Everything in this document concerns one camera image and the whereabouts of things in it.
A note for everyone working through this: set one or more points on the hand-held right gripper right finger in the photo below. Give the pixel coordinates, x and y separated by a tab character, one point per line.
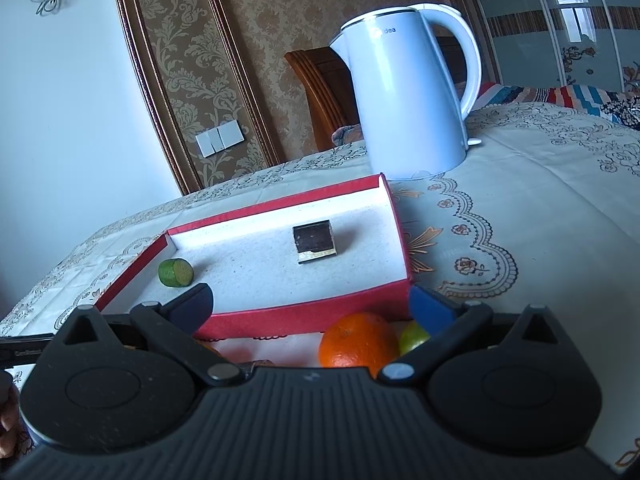
427	310

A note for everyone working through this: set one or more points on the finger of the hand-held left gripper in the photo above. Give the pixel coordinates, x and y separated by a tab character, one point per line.
20	352

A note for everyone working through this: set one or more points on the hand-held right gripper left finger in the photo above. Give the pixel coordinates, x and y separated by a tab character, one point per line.
197	302

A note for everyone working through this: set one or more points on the green lime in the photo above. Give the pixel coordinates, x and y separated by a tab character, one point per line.
412	340

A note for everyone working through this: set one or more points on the green cucumber piece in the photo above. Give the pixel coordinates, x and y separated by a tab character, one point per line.
175	272

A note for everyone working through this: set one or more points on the orange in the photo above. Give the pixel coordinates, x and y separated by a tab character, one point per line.
355	342

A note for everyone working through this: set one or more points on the red-rimmed white tray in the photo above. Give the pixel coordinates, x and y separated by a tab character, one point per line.
280	280

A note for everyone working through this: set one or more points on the person's left hand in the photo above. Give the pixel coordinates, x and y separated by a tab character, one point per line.
6	422

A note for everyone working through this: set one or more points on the white floral tablecloth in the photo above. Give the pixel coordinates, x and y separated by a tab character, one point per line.
525	200

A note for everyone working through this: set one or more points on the folded cloth on chair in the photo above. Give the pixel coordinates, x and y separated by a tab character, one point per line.
347	136

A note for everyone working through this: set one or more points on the white electric kettle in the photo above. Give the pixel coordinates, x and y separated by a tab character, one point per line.
400	100

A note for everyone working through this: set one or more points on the striped colourful blanket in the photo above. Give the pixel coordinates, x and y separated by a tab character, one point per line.
575	97

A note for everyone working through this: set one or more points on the floral glass wardrobe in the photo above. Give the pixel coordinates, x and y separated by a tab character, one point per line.
525	0

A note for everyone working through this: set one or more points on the white light switch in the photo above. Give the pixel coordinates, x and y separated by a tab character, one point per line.
220	137

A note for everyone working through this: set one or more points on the gilded wall panel frame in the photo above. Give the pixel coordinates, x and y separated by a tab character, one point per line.
152	85

